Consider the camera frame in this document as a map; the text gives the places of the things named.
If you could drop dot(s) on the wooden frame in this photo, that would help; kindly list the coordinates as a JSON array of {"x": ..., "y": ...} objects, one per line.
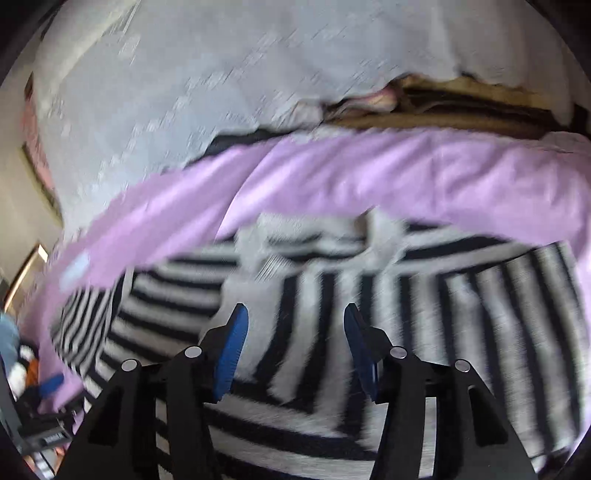
[{"x": 25, "y": 277}]

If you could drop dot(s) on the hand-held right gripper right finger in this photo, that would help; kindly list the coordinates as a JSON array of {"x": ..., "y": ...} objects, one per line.
[{"x": 362, "y": 355}]

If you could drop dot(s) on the pink ruffled cloth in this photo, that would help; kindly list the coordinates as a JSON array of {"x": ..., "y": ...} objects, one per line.
[{"x": 383, "y": 98}]

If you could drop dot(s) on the purple bed sheet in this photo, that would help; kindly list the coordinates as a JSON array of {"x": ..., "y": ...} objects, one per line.
[{"x": 346, "y": 175}]

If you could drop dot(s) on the blue cloth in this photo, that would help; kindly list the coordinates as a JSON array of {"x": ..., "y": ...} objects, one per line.
[{"x": 8, "y": 339}]

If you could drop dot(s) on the dark object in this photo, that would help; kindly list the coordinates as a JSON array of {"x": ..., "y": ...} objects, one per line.
[{"x": 44, "y": 436}]

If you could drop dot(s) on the pink floral cloth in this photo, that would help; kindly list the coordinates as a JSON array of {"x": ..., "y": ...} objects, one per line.
[{"x": 34, "y": 134}]

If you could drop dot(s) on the white lace cloth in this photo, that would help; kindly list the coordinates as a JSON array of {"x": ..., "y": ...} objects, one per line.
[{"x": 184, "y": 69}]

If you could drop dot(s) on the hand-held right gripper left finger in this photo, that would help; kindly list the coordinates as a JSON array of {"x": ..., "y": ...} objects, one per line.
[{"x": 231, "y": 350}]

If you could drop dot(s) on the black white striped garment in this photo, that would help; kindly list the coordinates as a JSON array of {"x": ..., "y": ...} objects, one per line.
[{"x": 323, "y": 290}]

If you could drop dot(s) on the brown woven mat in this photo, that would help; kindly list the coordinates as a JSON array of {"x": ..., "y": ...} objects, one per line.
[{"x": 461, "y": 122}]

